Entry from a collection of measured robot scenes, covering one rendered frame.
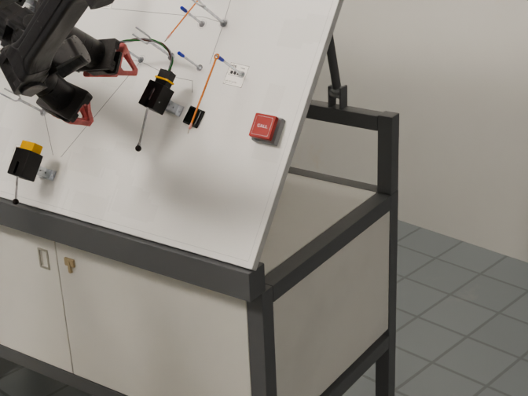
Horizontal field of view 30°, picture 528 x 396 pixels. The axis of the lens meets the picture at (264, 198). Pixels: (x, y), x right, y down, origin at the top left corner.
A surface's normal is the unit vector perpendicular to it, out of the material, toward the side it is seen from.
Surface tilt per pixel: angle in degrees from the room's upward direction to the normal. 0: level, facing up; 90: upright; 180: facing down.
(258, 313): 90
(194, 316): 90
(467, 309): 0
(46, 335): 90
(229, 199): 53
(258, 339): 90
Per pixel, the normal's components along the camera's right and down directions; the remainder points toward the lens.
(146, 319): -0.56, 0.36
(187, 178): -0.47, -0.26
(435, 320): -0.04, -0.91
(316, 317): 0.83, 0.20
